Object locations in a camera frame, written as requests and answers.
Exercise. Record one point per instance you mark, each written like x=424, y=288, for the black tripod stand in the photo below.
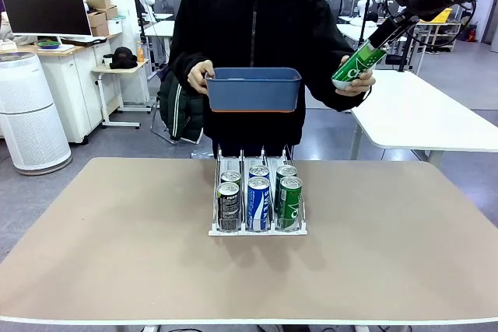
x=366, y=29
x=405, y=56

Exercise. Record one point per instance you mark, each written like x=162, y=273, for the small wooden rolling side table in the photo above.
x=116, y=70

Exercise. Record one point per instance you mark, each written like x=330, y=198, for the white cabinet desk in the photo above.
x=78, y=83

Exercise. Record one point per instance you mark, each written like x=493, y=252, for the person's right forearm black sleeve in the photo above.
x=181, y=65

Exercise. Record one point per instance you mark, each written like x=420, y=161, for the person's right hand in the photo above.
x=198, y=75

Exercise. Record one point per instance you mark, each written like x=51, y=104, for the black keyboard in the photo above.
x=83, y=40

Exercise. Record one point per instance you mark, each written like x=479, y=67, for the person's left forearm black sleeve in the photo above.
x=327, y=100

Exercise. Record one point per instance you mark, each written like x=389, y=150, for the blue Pocari Sweat can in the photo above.
x=258, y=203
x=259, y=171

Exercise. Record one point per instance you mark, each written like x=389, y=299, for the clear plastic bag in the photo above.
x=202, y=154

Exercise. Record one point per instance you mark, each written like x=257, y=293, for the white paper cup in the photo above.
x=107, y=60

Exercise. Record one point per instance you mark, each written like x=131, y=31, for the brown cardboard box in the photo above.
x=96, y=1
x=102, y=16
x=100, y=30

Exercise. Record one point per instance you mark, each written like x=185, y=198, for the blue bowl green contents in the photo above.
x=48, y=44

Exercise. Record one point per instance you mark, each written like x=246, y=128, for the green Chilsung soda can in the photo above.
x=358, y=63
x=286, y=170
x=291, y=203

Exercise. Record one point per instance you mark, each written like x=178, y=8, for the black Pepsi can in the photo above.
x=231, y=176
x=228, y=207

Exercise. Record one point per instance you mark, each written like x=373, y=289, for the yellow plastic crate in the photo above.
x=443, y=17

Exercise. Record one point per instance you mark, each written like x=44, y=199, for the large white table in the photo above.
x=420, y=114

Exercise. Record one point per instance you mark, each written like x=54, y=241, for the black computer monitor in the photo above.
x=46, y=9

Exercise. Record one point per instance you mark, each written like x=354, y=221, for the red fire extinguisher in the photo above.
x=471, y=32

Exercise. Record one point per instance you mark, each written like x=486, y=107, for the small white box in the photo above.
x=115, y=26

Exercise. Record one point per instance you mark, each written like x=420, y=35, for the person's left hand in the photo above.
x=362, y=89

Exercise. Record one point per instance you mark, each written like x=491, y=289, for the dark green striped jacket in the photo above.
x=186, y=114

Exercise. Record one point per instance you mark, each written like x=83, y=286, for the person in black jacket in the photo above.
x=253, y=29

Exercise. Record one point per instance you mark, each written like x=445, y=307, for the blue plastic bin orange base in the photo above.
x=253, y=91

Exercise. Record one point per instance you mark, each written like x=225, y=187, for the white cylindrical air purifier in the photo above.
x=31, y=114

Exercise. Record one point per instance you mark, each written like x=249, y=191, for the black bag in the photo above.
x=123, y=59

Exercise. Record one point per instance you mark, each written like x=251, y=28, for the low wooden shelf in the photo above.
x=443, y=25

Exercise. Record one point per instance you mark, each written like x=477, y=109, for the white background table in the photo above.
x=161, y=29
x=358, y=32

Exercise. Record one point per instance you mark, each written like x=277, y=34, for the white clear can dispenser rack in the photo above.
x=257, y=233

